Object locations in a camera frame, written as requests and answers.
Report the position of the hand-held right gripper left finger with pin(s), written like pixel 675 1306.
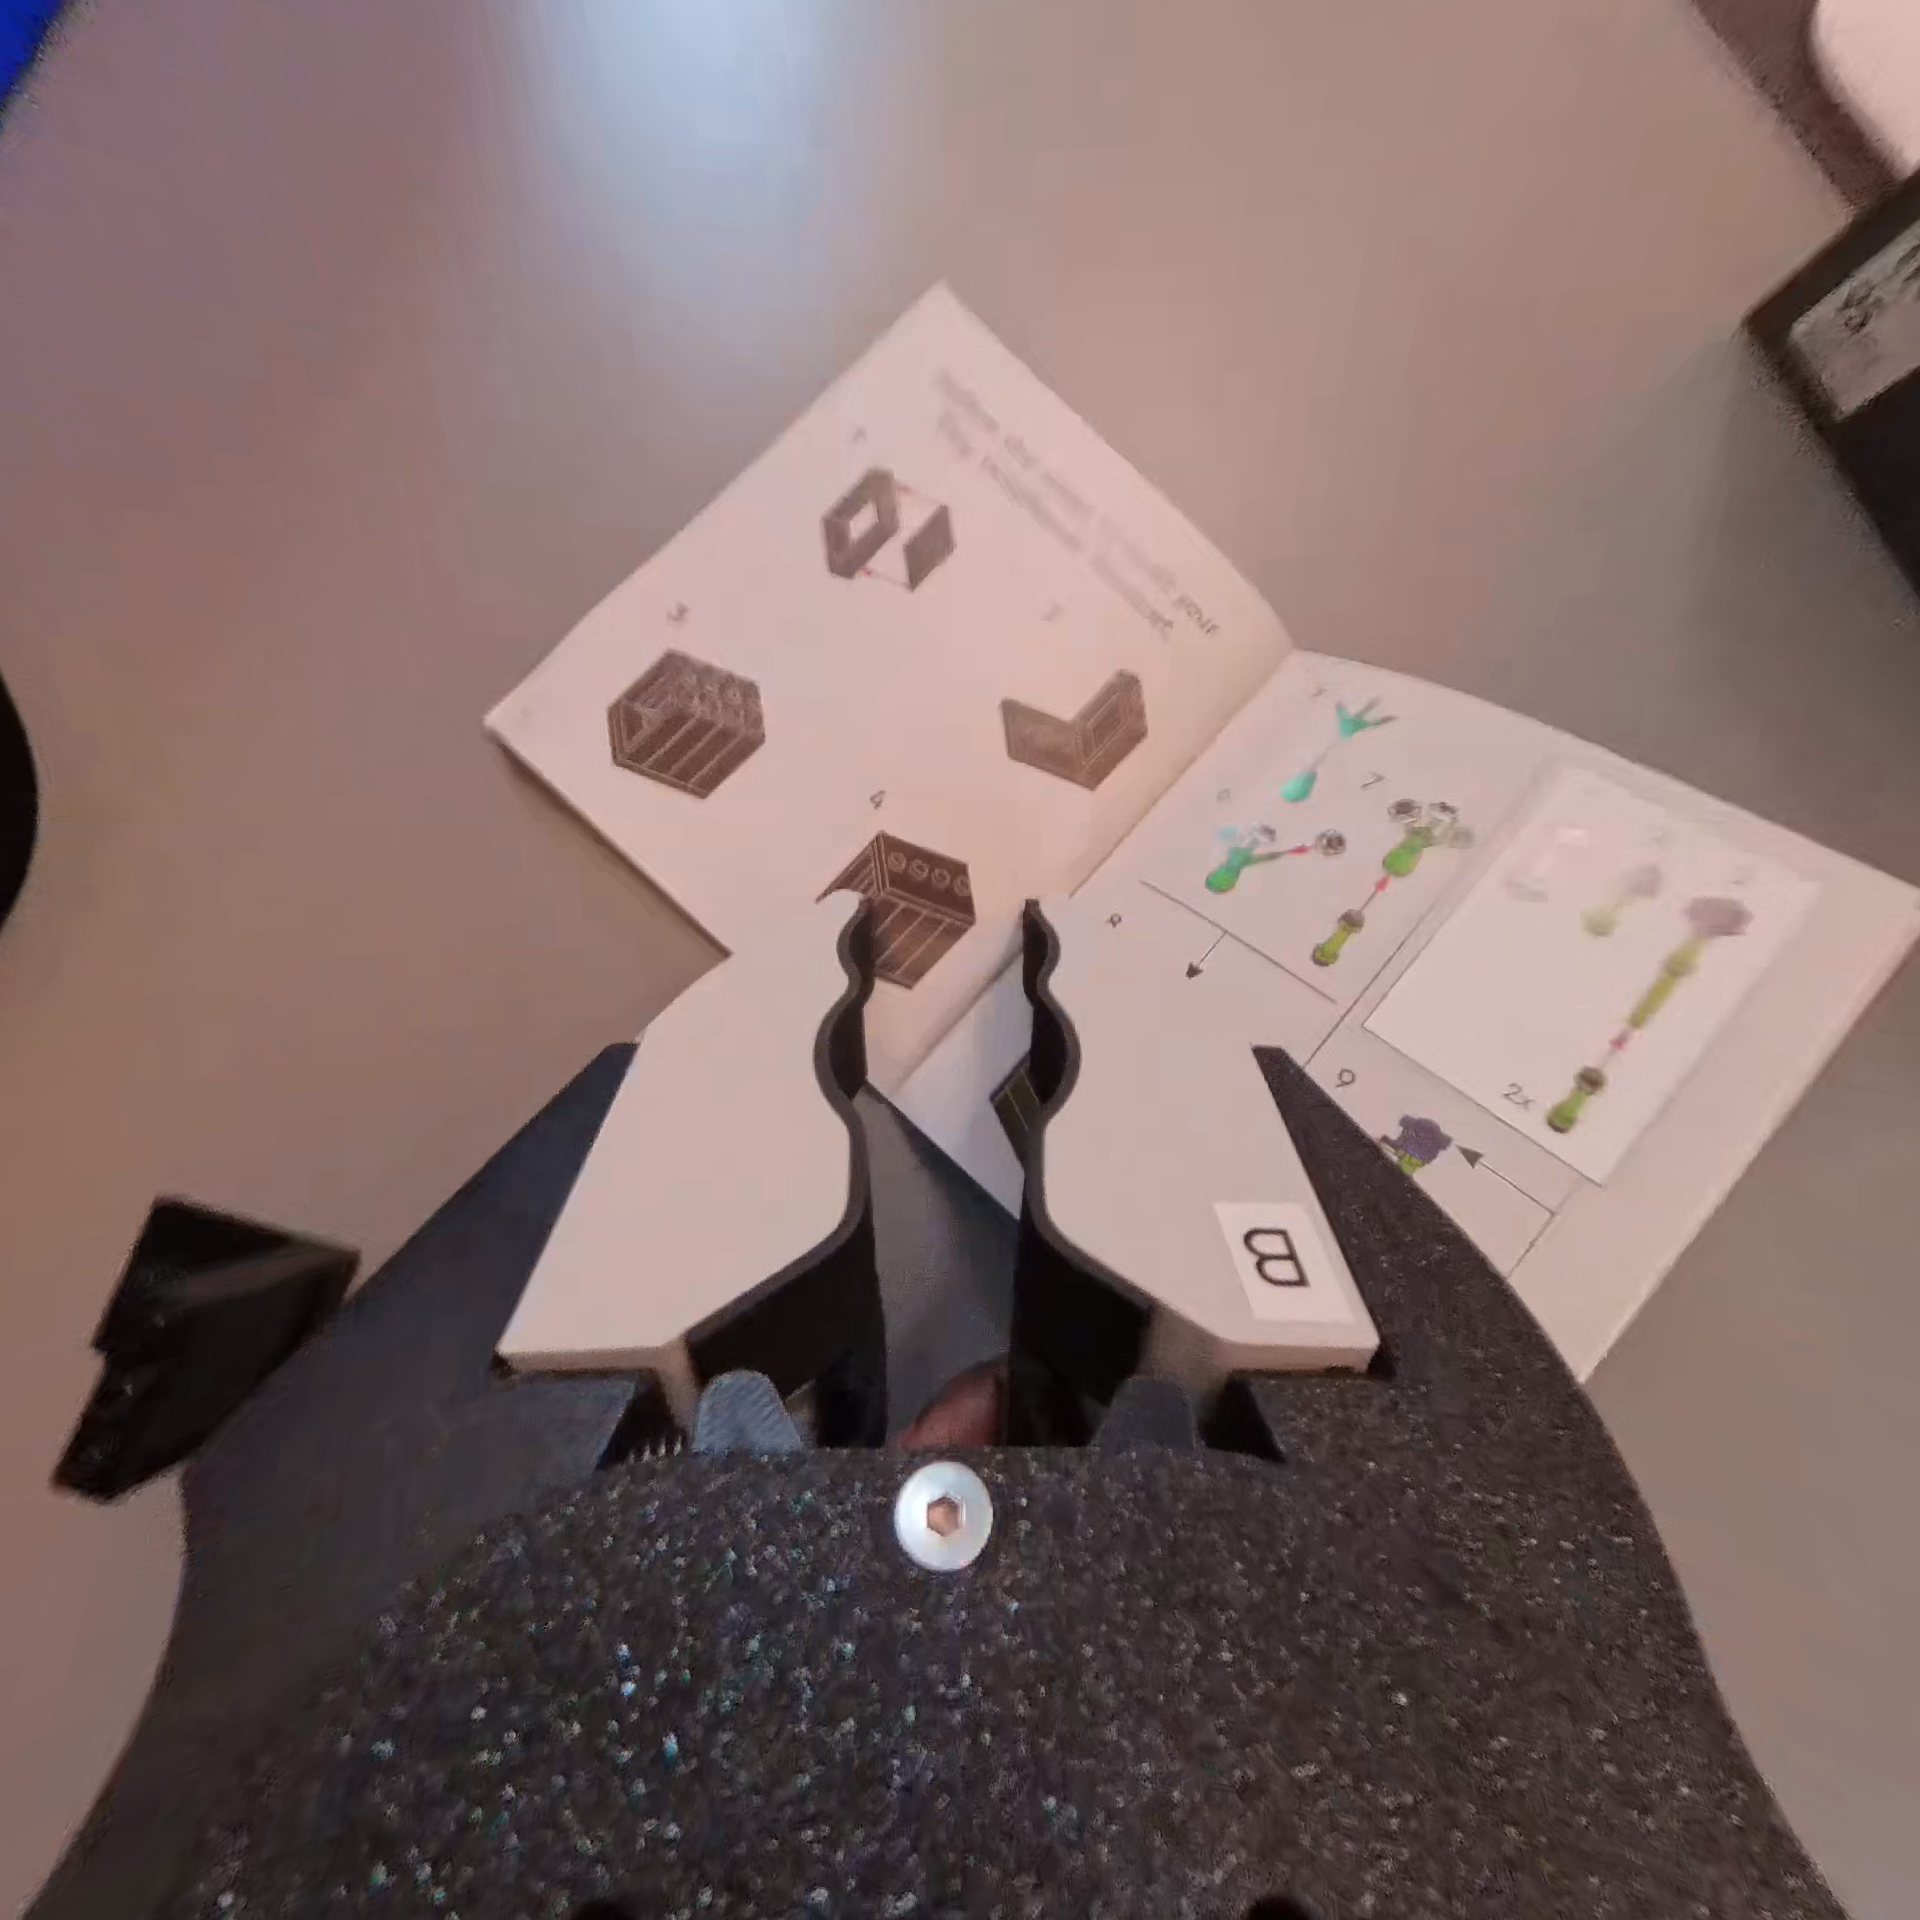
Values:
pixel 721 1184

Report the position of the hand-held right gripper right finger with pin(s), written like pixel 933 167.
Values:
pixel 1170 1155

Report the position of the black L-shaped lego assembly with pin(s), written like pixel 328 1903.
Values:
pixel 211 1320

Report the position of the lego instruction booklet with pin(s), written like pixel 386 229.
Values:
pixel 900 674

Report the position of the black lego set box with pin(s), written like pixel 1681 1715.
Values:
pixel 1861 376

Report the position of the black cushioned wrist rest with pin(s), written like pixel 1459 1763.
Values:
pixel 12 797

